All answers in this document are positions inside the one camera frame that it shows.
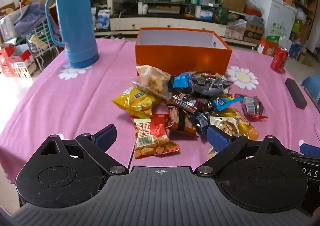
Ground purple cloth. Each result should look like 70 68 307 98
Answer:
14 1 54 39

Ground brown cardboard box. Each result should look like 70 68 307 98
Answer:
221 0 248 14

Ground white freezer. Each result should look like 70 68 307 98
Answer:
252 0 298 41

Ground silver snack bag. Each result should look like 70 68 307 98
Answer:
191 72 233 95

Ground blue chair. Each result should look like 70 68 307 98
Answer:
301 76 320 106

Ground pink floral tablecloth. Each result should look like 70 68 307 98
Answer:
0 38 320 186

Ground white wire cart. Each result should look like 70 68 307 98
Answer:
15 0 60 71

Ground red gift boxes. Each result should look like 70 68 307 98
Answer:
0 43 38 77

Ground yellow snack packet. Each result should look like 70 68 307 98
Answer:
112 86 160 119

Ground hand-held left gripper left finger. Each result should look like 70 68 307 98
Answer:
32 124 130 176

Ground red peanut packet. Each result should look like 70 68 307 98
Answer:
129 114 180 159

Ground dark brown snack packet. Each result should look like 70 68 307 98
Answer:
167 93 213 114

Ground blue thermos flask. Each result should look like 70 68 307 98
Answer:
45 0 100 68

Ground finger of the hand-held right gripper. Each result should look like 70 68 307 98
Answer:
300 143 320 156

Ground blue white bag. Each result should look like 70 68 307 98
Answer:
97 9 111 30

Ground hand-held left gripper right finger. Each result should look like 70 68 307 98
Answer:
195 125 290 178

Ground red dark snack packet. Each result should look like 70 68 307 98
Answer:
237 94 268 119

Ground blue snack packet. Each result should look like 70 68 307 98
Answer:
171 72 198 89

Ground white television cabinet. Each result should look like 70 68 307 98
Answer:
110 0 260 49

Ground orange cardboard box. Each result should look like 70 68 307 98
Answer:
135 27 233 76

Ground yellow nut packet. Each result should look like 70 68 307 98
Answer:
207 108 259 141

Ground orange bag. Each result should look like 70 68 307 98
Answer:
257 36 280 57

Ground red soda can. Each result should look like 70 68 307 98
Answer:
270 47 289 73

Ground black long box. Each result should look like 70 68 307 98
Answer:
285 78 308 109

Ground clear fried snack bag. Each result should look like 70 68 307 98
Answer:
132 65 173 100

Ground orange brown snack packet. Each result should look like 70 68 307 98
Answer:
166 106 198 136

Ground dark navy snack packet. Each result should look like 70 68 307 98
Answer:
190 111 213 136

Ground blue cookie packet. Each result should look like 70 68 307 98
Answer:
211 94 244 111

